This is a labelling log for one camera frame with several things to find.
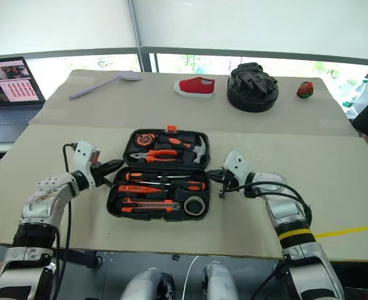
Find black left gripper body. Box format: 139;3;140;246
89;161;110;187

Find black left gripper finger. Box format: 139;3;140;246
96;177;115;189
103;159;126;174

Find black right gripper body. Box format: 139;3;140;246
218;169;235;199

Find black and orange screwdriver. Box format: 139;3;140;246
124;171;192;183
138;180;207;192

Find black plastic tool case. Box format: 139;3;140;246
106;125;211;224

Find orange test pen screwdriver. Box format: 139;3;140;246
117;184;164;193

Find black electrical tape roll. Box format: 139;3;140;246
183;196;208;217

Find orange and black utility knife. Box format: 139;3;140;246
121;197;182;214

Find orange and black tape measure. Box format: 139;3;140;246
135;132;157;148

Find claw hammer with orange grip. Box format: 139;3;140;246
156;134;208;164

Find beige paper table sheet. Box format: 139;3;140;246
0;124;368;263
29;69;359;139

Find round black case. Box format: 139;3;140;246
227;74;279;113

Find dark blue table leg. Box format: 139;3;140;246
57;248;104;266

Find small red canvas shoe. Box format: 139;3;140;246
173;76;217;99

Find long purple silicone spoon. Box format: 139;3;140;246
68;71;143;101

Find silver rounded robot leg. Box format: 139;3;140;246
119;266;176;300
201;261;239;300

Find black gloves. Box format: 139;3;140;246
230;62;280;95

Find open grey laptop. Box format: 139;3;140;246
0;56;46;145

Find red and green toy fruit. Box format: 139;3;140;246
296;81;315;100

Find yellow tape strip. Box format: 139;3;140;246
314;226;368;240

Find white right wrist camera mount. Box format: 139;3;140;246
222;149;254;189

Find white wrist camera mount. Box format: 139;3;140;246
73;140;101;190
222;149;254;189

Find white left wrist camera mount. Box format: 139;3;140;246
73;140;101;190

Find orange handled pliers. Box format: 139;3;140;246
130;149;179;164

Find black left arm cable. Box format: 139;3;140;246
62;142;79;300

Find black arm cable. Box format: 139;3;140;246
62;142;79;300
223;182;314;231

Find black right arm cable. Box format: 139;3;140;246
223;182;314;231

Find white cable on floor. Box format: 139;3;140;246
183;255;201;300

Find grey window frame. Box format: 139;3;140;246
0;0;368;70

